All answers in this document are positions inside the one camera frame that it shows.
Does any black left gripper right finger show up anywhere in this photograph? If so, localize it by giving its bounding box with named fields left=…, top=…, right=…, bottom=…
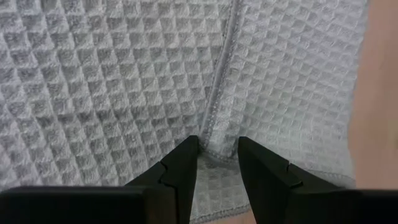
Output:
left=238, top=136, right=343, bottom=224

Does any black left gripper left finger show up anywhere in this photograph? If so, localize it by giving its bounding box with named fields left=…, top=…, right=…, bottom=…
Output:
left=125, top=135, right=200, bottom=224

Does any grey waffle microfiber towel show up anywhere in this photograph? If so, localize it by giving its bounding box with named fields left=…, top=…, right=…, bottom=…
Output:
left=0, top=0, right=369, bottom=224

